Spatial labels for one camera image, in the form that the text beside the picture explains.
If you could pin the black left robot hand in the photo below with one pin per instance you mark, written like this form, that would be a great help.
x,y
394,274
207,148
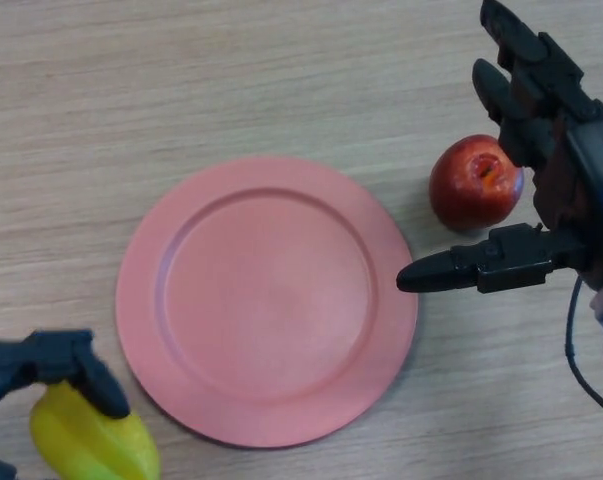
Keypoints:
x,y
46,357

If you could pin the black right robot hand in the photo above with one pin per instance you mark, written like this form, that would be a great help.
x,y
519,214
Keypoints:
x,y
586,175

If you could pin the yellow green starfruit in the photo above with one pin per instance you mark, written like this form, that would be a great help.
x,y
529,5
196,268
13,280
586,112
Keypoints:
x,y
91,445

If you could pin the pink round plate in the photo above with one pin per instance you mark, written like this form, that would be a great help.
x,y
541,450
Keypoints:
x,y
266,305

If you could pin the red apple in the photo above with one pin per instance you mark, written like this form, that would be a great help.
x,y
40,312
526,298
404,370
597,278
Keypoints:
x,y
461,195

